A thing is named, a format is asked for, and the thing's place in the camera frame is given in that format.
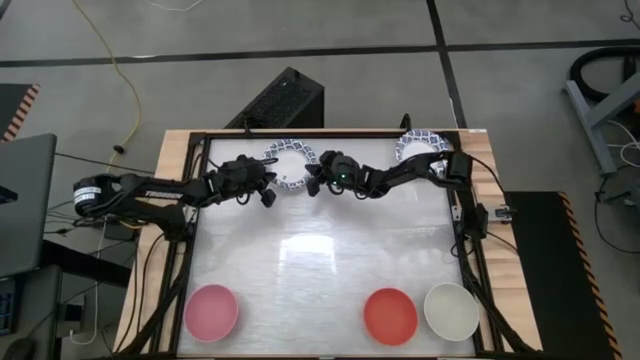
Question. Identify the pink plastic bowl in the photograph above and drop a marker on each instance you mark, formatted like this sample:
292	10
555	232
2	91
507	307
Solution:
211	314

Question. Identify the red plastic bowl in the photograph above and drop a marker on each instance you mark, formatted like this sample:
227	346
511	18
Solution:
390	317

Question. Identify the small black hazard-striped mat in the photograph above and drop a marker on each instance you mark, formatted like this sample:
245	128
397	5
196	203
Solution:
12	107

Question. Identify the grey desk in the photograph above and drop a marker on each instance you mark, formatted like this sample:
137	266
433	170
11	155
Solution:
40	310

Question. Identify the dark keyboard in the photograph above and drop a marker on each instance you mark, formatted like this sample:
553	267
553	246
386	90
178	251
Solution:
6	307

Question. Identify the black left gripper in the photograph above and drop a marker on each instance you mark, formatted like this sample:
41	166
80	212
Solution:
235	177

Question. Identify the large black hazard-striped mat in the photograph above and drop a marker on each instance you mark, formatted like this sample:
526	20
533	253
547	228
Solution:
555	280

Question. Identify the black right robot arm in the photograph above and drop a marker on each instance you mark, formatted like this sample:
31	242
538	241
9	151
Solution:
410	170

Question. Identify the black computer tower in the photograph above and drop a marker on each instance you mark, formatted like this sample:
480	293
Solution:
285	100

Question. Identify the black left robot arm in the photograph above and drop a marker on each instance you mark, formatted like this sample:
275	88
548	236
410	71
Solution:
150	194

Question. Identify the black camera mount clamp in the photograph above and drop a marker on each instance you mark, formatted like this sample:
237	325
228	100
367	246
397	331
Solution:
405	124

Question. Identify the grey monitor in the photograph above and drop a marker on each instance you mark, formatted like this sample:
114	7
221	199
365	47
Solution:
25	200

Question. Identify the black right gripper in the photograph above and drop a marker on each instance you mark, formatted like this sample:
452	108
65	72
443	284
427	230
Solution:
345	172

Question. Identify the blue patterned paper bowl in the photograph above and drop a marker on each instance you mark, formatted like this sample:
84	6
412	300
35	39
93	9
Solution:
417	145
290	165

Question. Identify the black aluminium table frame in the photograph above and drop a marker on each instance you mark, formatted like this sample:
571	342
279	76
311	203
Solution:
350	134

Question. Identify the white plastic bowl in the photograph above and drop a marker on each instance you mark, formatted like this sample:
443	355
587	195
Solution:
451	312

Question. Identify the grey metal stand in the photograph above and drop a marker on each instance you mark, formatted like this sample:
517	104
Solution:
587	120

